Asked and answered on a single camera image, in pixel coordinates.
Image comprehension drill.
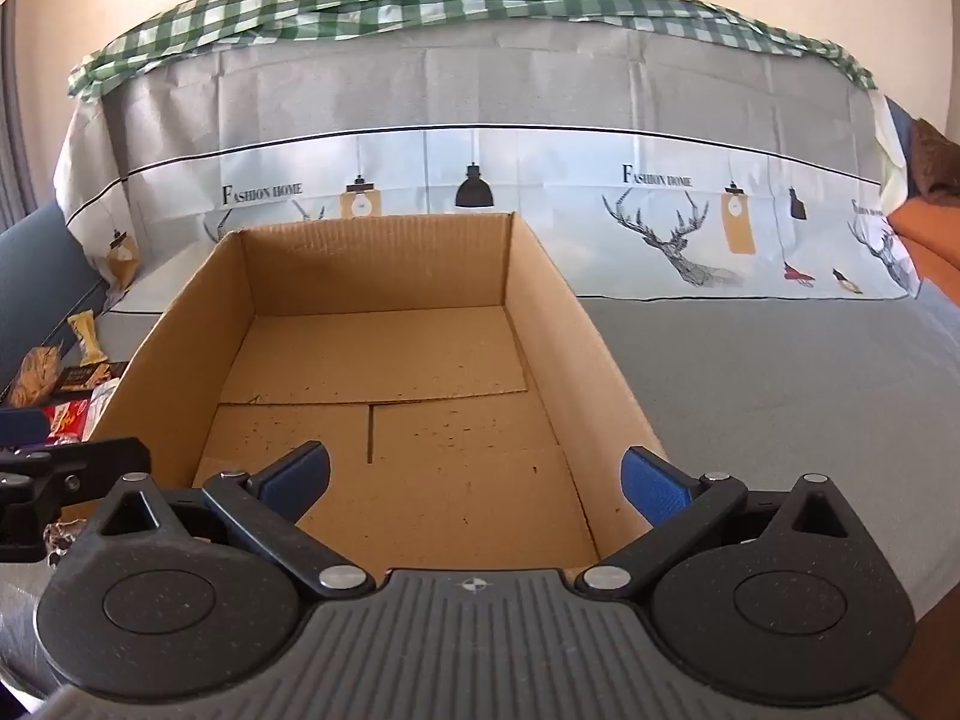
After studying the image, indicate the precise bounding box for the orange cushion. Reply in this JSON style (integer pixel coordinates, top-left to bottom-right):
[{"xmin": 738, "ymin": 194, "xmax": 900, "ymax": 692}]
[{"xmin": 887, "ymin": 195, "xmax": 960, "ymax": 286}]

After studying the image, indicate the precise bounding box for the grey curtain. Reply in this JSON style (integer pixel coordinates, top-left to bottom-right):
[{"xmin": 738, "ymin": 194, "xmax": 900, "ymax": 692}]
[{"xmin": 0, "ymin": 0, "xmax": 38, "ymax": 230}]

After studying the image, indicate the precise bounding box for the cardboard box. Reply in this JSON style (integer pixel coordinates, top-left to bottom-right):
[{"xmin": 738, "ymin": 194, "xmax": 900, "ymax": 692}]
[{"xmin": 61, "ymin": 211, "xmax": 672, "ymax": 572}]

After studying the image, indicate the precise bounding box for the green checked cloth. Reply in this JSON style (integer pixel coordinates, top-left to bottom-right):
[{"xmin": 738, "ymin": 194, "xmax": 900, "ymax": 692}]
[{"xmin": 67, "ymin": 0, "xmax": 878, "ymax": 100}]

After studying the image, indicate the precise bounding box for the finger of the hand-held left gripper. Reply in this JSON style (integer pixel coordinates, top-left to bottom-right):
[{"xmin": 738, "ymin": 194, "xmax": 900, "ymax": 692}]
[
  {"xmin": 0, "ymin": 409, "xmax": 47, "ymax": 451},
  {"xmin": 0, "ymin": 436, "xmax": 151, "ymax": 563}
]

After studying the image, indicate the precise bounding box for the printed grey sofa cover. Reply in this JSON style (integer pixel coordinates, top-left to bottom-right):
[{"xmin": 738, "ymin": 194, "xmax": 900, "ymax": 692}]
[{"xmin": 0, "ymin": 41, "xmax": 960, "ymax": 698}]

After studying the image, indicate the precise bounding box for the brown blanket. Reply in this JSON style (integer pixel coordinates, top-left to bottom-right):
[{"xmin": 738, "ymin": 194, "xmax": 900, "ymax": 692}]
[{"xmin": 910, "ymin": 120, "xmax": 960, "ymax": 200}]

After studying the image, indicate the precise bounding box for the red snack packet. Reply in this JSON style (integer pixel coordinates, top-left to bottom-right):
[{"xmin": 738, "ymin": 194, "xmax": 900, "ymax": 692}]
[{"xmin": 41, "ymin": 401, "xmax": 91, "ymax": 445}]

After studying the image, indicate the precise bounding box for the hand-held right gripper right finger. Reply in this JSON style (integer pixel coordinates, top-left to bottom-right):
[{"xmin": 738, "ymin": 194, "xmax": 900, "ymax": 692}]
[{"xmin": 576, "ymin": 446, "xmax": 863, "ymax": 605}]

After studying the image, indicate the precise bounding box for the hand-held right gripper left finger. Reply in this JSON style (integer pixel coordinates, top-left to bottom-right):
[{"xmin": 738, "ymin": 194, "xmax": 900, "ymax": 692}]
[{"xmin": 88, "ymin": 441, "xmax": 377, "ymax": 602}]

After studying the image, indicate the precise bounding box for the dark cracker packet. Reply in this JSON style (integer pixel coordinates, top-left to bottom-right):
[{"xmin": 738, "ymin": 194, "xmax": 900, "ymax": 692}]
[{"xmin": 58, "ymin": 362, "xmax": 128, "ymax": 392}]

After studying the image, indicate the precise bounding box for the white snack packet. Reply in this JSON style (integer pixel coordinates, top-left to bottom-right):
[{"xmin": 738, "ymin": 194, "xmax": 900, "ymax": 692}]
[{"xmin": 81, "ymin": 379, "xmax": 121, "ymax": 440}]

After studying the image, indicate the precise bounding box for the yellow snack bar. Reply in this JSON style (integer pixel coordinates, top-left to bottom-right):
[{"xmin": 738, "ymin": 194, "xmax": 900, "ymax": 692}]
[{"xmin": 67, "ymin": 313, "xmax": 108, "ymax": 365}]

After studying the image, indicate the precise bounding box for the orange chips bag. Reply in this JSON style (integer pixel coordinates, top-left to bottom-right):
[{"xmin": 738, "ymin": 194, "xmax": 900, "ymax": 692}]
[{"xmin": 6, "ymin": 345, "xmax": 65, "ymax": 406}]

